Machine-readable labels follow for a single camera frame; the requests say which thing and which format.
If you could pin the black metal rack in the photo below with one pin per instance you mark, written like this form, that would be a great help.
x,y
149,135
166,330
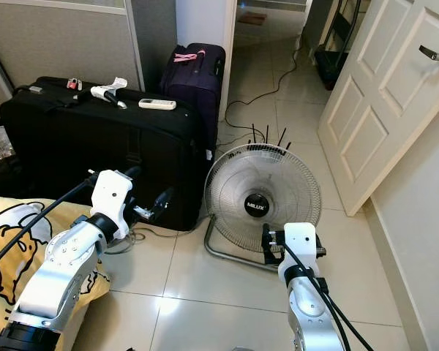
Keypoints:
x,y
340,25

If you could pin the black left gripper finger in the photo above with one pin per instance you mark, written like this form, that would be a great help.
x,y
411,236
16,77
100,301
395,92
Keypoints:
x,y
164,199
134,172

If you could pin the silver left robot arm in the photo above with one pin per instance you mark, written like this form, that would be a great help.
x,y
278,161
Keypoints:
x,y
51,278

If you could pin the large black suitcase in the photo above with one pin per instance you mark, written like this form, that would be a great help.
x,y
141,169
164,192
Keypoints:
x,y
58,139

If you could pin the white panel door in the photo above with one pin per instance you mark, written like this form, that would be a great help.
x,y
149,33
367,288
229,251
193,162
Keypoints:
x,y
388,95

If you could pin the black bag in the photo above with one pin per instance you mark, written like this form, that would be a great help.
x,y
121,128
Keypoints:
x,y
331,67

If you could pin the silver floor fan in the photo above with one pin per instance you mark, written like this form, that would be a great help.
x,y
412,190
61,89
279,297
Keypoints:
x,y
256,175

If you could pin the white and black gadget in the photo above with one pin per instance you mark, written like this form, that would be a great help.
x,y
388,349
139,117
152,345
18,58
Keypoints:
x,y
104,92

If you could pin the yellow cartoon egg blanket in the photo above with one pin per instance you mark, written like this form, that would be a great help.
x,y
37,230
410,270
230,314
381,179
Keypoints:
x,y
7,248

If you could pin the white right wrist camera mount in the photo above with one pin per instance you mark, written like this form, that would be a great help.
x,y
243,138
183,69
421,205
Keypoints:
x,y
298,245

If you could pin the small grey luggage tag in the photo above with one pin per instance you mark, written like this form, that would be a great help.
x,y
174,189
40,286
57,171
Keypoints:
x,y
36,89

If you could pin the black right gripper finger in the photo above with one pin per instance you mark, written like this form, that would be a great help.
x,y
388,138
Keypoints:
x,y
266,235
268,257

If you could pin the purple suitcase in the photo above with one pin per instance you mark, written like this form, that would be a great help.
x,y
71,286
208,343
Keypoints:
x,y
197,91

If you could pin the small red item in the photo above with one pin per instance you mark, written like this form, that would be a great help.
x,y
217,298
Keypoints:
x,y
73,84

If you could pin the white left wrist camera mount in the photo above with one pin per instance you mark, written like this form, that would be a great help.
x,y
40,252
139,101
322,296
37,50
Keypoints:
x,y
111,194

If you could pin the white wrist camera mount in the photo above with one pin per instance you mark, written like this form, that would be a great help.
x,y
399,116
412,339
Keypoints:
x,y
298,245
111,194

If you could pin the white remote control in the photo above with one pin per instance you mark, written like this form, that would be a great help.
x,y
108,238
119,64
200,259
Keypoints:
x,y
157,104

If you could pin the grey sliding wardrobe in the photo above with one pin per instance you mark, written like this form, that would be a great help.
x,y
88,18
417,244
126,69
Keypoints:
x,y
58,44

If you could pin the black antenna router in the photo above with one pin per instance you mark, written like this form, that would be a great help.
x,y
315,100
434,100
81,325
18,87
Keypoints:
x,y
267,135

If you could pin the brown floor mat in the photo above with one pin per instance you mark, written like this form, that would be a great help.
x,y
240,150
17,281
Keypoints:
x,y
252,18

